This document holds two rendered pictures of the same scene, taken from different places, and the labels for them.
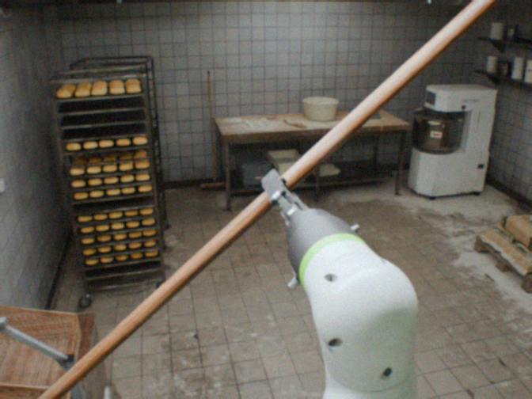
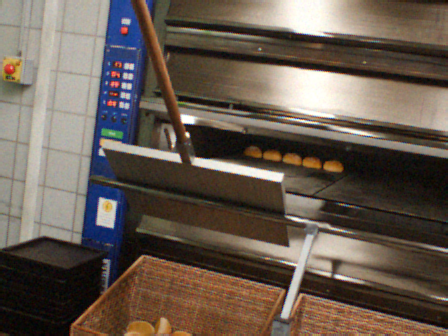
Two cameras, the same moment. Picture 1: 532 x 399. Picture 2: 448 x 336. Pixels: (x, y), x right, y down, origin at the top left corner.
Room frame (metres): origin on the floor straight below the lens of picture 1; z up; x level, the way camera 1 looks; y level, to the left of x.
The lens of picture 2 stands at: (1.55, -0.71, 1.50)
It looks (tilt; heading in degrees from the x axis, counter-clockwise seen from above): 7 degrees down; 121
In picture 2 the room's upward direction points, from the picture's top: 8 degrees clockwise
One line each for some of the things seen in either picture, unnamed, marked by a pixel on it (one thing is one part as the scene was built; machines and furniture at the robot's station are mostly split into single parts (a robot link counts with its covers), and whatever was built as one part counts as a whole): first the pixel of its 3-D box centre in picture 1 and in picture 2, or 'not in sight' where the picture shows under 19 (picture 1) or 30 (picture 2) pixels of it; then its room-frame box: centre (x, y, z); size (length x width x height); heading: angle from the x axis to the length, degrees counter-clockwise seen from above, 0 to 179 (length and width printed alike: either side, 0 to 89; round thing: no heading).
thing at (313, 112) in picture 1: (320, 109); not in sight; (5.59, -0.65, 1.01); 0.43 x 0.42 x 0.21; 103
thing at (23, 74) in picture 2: not in sight; (17, 70); (-0.43, 0.93, 1.46); 0.10 x 0.07 x 0.10; 13
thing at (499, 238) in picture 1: (516, 235); not in sight; (3.83, -2.38, 0.22); 0.62 x 0.36 x 0.15; 108
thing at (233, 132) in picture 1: (309, 156); not in sight; (5.48, -0.52, 0.45); 2.20 x 0.80 x 0.90; 103
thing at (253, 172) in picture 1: (252, 168); not in sight; (5.32, 0.16, 0.35); 0.50 x 0.36 x 0.24; 13
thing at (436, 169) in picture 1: (446, 142); not in sight; (5.44, -2.19, 0.66); 0.92 x 0.59 x 1.32; 103
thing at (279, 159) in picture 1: (286, 165); not in sight; (5.42, -0.25, 0.35); 0.50 x 0.36 x 0.24; 14
